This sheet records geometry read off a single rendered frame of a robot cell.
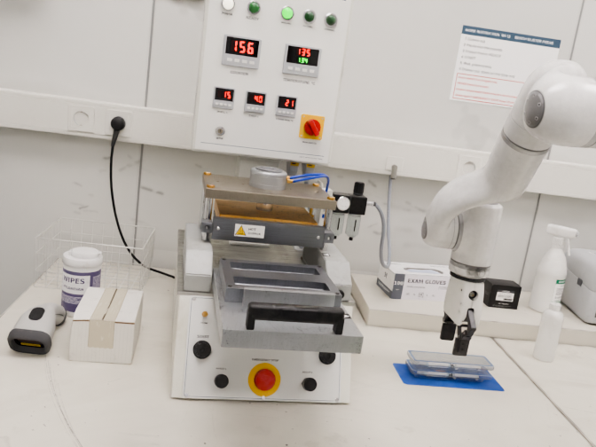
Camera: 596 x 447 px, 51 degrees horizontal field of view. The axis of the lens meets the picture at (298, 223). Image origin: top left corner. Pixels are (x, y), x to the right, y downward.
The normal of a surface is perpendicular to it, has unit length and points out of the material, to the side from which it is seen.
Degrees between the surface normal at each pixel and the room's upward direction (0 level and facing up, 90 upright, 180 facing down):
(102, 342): 90
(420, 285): 90
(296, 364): 65
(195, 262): 40
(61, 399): 0
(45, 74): 90
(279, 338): 90
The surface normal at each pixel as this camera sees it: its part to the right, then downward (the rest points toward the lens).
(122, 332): 0.18, 0.24
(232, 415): 0.14, -0.97
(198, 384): 0.22, -0.18
